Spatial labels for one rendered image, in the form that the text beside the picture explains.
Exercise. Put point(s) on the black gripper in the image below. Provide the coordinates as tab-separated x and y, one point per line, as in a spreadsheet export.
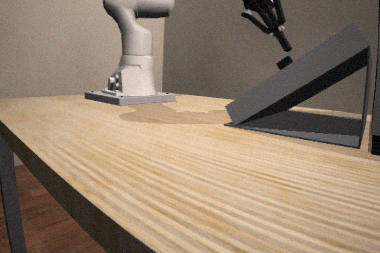
275	28

